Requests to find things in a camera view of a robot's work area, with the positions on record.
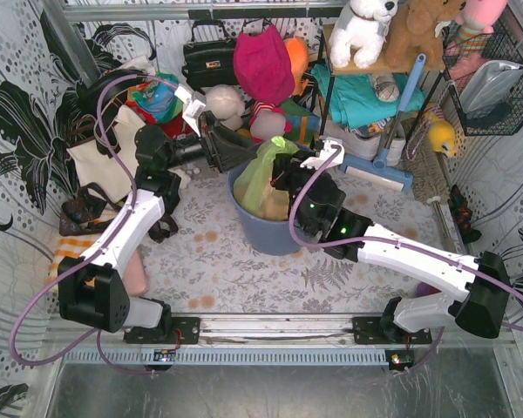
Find green trash bag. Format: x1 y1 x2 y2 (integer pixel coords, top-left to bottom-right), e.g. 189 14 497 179
232 136 299 221

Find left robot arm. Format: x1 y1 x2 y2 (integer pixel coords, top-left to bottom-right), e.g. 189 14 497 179
58 111 255 333

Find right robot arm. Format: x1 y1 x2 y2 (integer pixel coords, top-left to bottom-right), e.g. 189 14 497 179
270 151 509 342

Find rainbow striped bag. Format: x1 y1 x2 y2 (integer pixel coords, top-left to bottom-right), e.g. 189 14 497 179
234 98 322 147

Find blue trash bin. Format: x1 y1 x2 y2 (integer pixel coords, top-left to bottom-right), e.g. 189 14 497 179
228 145 308 256

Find magenta hanging cloth bag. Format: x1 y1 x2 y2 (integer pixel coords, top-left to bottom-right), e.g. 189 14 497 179
234 24 295 105

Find cream canvas tote bag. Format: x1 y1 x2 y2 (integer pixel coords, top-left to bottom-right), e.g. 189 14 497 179
66 104 149 204

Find brown patterned bag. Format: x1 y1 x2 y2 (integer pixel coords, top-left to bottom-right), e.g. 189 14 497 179
58 181 180 244

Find white fluffy plush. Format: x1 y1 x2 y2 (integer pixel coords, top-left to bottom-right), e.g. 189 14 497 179
206 84 245 131

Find red cloth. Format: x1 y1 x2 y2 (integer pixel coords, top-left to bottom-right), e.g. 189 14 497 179
146 112 194 140

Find white round plush pink hands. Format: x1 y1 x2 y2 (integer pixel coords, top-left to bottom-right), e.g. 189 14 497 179
249 101 292 143

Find small white cloud plush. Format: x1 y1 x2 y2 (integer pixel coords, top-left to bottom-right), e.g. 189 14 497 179
170 167 201 190

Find black handbag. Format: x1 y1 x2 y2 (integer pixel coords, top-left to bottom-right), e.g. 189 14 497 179
181 19 239 91

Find white sneaker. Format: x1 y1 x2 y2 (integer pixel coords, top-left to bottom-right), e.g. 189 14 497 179
343 126 406 166

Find teal cloth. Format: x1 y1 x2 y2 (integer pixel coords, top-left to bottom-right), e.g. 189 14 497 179
311 64 425 128

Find orange plush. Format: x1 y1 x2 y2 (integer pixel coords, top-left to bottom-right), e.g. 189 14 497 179
284 37 309 96

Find yellow duck plush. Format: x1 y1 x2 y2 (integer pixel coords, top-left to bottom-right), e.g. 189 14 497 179
424 106 457 158

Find pink foam roll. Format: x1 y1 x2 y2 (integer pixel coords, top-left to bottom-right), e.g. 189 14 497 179
123 250 148 296

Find white grey dog plush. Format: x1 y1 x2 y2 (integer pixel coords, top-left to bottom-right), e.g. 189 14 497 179
329 0 398 69

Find wooden shelf rack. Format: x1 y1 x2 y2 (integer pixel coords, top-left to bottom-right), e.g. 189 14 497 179
317 24 420 138

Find purple orange sock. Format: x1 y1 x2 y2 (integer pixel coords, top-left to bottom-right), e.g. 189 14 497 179
415 282 439 297

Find orange white striped cloth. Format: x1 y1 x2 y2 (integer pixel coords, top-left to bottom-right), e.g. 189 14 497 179
47 234 99 282

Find brown teddy bear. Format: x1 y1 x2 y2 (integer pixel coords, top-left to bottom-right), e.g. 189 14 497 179
384 0 466 68

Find silver pouch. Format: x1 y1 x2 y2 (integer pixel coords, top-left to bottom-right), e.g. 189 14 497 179
459 60 523 113

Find pink plush doll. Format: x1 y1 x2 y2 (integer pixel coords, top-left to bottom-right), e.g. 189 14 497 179
455 0 507 46

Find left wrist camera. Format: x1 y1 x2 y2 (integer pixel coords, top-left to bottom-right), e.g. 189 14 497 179
174 84 207 135

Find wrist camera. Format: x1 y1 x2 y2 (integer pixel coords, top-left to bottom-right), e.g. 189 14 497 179
300 138 345 170
174 84 207 135

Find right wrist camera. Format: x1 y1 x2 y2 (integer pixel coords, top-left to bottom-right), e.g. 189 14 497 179
300 138 345 170

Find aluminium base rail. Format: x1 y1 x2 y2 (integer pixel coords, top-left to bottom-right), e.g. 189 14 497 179
61 313 519 368

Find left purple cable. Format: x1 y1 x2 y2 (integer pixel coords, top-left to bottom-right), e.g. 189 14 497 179
8 73 188 378

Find black wire basket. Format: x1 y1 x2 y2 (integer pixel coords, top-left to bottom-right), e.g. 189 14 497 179
443 21 523 137

